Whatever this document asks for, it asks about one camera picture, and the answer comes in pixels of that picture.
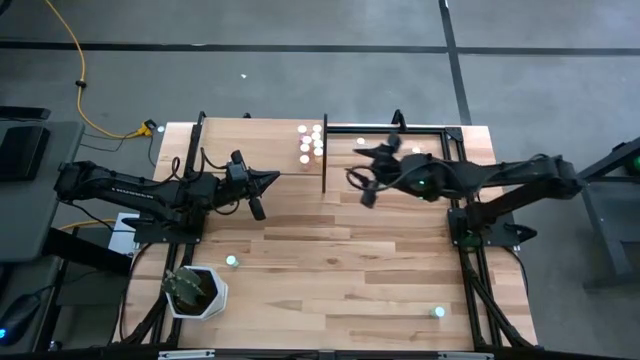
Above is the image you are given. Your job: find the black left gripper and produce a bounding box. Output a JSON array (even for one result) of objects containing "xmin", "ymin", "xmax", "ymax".
[{"xmin": 219, "ymin": 148, "xmax": 281, "ymax": 222}]

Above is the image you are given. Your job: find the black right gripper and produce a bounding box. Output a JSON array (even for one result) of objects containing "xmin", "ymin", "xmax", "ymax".
[{"xmin": 353, "ymin": 132, "xmax": 416, "ymax": 209}]

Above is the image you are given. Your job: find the white hexagonal plant pot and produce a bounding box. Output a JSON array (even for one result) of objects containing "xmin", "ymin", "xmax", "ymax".
[{"xmin": 164, "ymin": 265, "xmax": 230, "ymax": 322}]

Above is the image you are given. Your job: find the green potted plant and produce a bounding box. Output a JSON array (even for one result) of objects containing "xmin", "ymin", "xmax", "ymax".
[{"xmin": 162, "ymin": 267, "xmax": 205, "ymax": 307}]

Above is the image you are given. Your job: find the white box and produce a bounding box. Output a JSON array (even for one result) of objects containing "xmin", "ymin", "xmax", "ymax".
[{"xmin": 108, "ymin": 211, "xmax": 142, "ymax": 256}]

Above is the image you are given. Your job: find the black desk support beam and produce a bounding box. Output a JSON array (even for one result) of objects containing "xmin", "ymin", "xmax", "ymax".
[{"xmin": 42, "ymin": 227, "xmax": 134, "ymax": 276}]

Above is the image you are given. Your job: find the grey desk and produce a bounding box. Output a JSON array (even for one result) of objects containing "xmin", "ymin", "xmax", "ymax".
[{"xmin": 0, "ymin": 119, "xmax": 85, "ymax": 265}]

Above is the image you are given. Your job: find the black metal stand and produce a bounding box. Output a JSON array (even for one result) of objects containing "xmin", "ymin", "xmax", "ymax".
[{"xmin": 577, "ymin": 135, "xmax": 640, "ymax": 289}]

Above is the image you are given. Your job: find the black laptop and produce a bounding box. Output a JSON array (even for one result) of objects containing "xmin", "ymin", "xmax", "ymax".
[{"xmin": 0, "ymin": 124, "xmax": 51, "ymax": 182}]

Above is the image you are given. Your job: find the black computer mouse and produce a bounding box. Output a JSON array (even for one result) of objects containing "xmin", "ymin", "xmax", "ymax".
[{"xmin": 0, "ymin": 293, "xmax": 42, "ymax": 347}]

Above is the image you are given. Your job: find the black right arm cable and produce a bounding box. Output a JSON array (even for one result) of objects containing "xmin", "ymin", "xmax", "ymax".
[{"xmin": 344, "ymin": 158, "xmax": 454, "ymax": 197}]

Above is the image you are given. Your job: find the black aluminium table frame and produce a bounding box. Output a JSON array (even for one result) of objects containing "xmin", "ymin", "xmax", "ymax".
[{"xmin": 114, "ymin": 108, "xmax": 539, "ymax": 351}]

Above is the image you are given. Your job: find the yellow cable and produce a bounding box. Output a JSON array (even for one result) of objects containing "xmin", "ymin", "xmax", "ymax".
[
  {"xmin": 43, "ymin": 0, "xmax": 154, "ymax": 140},
  {"xmin": 58, "ymin": 218, "xmax": 117, "ymax": 232}
]

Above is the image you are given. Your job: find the silver mount bracket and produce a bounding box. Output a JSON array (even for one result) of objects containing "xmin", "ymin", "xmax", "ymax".
[
  {"xmin": 158, "ymin": 349, "xmax": 217, "ymax": 360},
  {"xmin": 438, "ymin": 351, "xmax": 495, "ymax": 360}
]

